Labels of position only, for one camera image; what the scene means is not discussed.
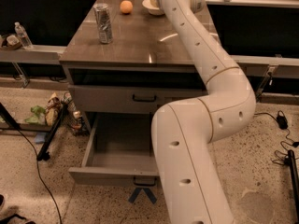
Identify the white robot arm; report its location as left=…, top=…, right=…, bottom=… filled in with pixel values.
left=151, top=0, right=256, bottom=224

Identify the white paper bowl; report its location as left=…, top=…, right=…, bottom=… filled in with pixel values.
left=142, top=0, right=164, bottom=16

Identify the bowl with items on ledge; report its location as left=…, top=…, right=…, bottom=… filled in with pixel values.
left=0, top=35, right=21, bottom=51

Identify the grey drawer cabinet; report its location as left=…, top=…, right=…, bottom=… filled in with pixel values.
left=59, top=0, right=230, bottom=135

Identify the open bottom drawer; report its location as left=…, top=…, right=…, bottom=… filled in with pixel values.
left=69, top=113, right=159, bottom=188

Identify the closed upper drawer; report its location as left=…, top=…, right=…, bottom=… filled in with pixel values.
left=69, top=85, right=206, bottom=114

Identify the pile of snack packages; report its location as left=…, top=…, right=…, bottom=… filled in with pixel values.
left=45, top=92, right=88, bottom=136

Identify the orange fruit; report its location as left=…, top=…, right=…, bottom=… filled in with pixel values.
left=120, top=0, right=133, bottom=15

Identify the silver drink can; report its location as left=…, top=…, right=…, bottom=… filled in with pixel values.
left=93, top=3, right=113, bottom=44

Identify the green plastic bag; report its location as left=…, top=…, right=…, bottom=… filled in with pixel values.
left=24, top=105, right=46, bottom=125

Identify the black tripod leg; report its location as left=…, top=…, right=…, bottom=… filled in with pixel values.
left=36, top=105, right=67, bottom=161

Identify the black power adapter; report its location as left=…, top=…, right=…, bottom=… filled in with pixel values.
left=277, top=110, right=288, bottom=130

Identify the clear plastic water bottle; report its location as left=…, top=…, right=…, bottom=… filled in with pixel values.
left=15, top=22, right=33, bottom=49

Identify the black stand right edge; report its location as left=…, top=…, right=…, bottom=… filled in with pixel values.
left=288, top=149, right=299, bottom=216

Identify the black floor cable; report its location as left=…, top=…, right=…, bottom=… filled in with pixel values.
left=15, top=128, right=64, bottom=224

